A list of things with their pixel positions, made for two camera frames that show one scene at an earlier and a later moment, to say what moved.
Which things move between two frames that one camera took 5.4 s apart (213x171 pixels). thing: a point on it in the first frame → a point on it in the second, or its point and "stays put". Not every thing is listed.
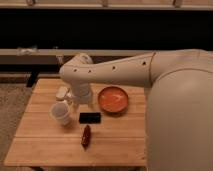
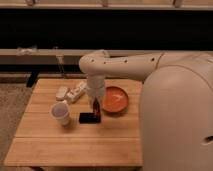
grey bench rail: x=53 y=56 stays put
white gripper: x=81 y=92 → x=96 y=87
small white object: x=61 y=92 stays put
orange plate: x=113 y=99 stays put
